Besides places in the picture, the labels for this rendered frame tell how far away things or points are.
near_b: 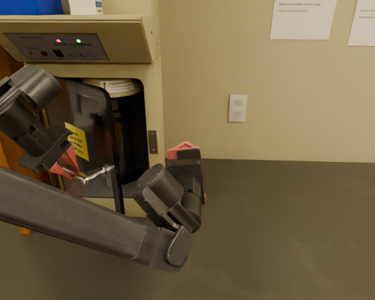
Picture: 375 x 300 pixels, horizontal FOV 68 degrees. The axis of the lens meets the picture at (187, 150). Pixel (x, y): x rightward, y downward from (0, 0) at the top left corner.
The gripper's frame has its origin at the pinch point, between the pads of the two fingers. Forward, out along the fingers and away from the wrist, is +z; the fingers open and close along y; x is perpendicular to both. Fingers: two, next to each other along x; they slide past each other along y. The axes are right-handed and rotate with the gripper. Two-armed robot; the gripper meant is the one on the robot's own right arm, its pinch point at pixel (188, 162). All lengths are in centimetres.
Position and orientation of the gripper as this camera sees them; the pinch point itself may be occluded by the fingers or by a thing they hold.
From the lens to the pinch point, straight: 64.5
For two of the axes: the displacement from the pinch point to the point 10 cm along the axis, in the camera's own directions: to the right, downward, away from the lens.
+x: -9.9, 0.9, 0.9
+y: -1.3, -8.7, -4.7
